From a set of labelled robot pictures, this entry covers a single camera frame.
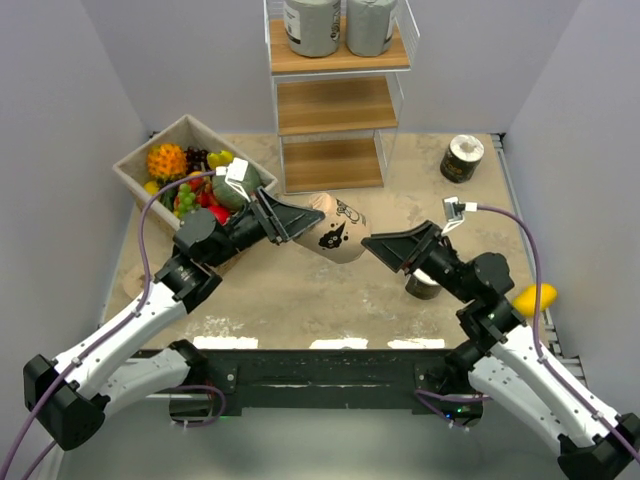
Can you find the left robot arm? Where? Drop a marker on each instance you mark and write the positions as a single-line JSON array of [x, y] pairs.
[[72, 395]]

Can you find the brown roll edge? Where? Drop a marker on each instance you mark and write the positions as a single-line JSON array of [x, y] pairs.
[[134, 281]]

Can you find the green netted melon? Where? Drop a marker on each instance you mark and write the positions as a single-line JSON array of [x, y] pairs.
[[226, 195]]

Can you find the wicker basket with cloth liner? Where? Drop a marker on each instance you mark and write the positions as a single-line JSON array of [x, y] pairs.
[[160, 222]]

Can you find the grey roll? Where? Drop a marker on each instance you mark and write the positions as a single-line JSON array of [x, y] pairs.
[[312, 27], [370, 26]]

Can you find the green grape bunch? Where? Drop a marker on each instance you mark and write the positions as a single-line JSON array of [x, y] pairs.
[[184, 201]]

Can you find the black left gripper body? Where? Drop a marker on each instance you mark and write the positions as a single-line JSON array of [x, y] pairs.
[[244, 231]]

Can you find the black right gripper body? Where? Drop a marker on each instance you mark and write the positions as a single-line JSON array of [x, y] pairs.
[[442, 265]]

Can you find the yellow bananas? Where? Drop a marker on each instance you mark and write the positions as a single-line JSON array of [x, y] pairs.
[[219, 159]]

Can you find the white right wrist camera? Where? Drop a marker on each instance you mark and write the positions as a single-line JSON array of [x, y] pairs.
[[455, 211]]

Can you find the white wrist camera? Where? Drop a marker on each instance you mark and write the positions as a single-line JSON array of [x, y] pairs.
[[455, 211], [235, 173]]

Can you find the brown roll table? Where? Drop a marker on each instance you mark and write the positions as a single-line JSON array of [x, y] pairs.
[[339, 235]]

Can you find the dark purple grapes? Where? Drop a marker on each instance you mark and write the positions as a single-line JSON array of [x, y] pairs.
[[196, 159]]

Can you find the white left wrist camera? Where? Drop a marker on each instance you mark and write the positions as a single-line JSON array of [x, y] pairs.
[[235, 173]]

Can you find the black white roll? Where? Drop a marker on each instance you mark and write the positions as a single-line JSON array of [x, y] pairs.
[[421, 286]]

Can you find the red apple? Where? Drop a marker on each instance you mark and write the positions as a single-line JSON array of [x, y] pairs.
[[221, 213]]

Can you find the orange pineapple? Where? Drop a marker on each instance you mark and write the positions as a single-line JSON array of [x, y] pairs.
[[166, 162]]

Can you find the yellow mango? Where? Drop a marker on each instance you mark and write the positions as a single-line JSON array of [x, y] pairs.
[[525, 302]]

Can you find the white wire wooden shelf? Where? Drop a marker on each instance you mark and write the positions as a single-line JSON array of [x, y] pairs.
[[337, 117]]

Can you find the black white roll back corner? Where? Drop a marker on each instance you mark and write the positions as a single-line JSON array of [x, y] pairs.
[[462, 156]]

